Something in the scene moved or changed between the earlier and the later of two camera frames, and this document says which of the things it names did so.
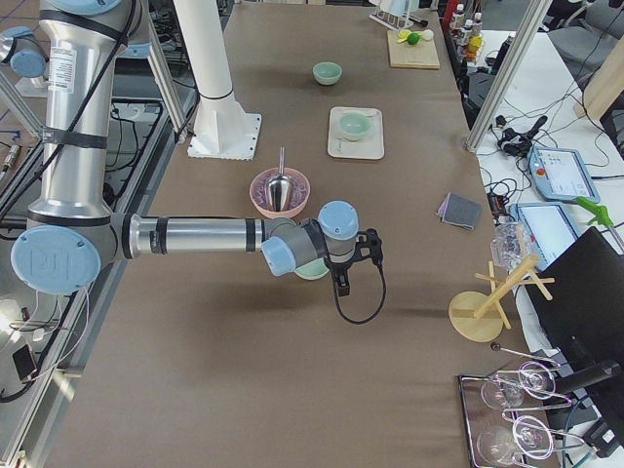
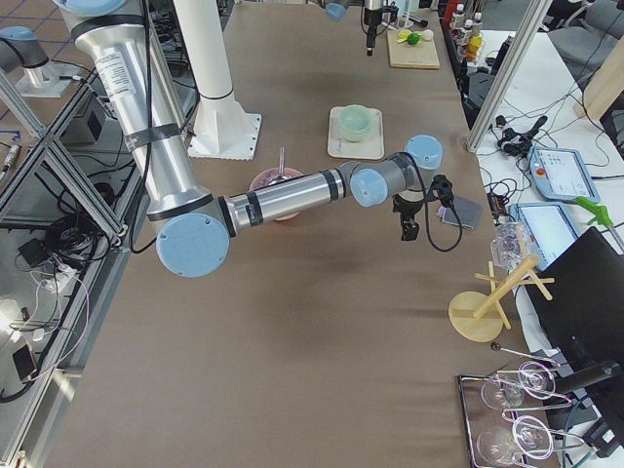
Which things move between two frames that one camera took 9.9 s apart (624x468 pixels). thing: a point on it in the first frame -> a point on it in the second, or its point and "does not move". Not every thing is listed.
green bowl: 327,72 -> 355,118
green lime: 413,38 does not move
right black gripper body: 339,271 -> 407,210
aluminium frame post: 508,74 does not move
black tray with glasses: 501,408 does not move
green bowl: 313,269 -> 356,128
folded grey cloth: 460,211 does not move
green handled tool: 602,213 does not move
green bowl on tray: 356,124 does not move
